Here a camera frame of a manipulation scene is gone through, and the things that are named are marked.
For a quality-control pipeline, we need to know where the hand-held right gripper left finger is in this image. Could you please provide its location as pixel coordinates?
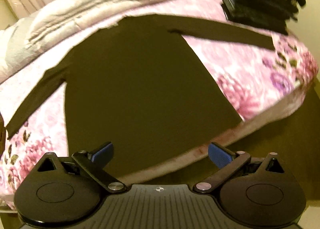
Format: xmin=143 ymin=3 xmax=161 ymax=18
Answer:
xmin=37 ymin=141 xmax=127 ymax=193

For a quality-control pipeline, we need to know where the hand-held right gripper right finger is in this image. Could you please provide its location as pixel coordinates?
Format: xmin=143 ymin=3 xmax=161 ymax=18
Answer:
xmin=193 ymin=142 xmax=285 ymax=193

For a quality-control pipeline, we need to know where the dark long-sleeved shirt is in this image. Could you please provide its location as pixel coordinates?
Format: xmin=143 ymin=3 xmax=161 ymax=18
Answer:
xmin=5 ymin=14 xmax=275 ymax=185

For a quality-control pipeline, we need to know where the grey folded blanket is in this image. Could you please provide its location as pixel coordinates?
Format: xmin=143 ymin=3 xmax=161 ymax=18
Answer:
xmin=0 ymin=0 xmax=233 ymax=83

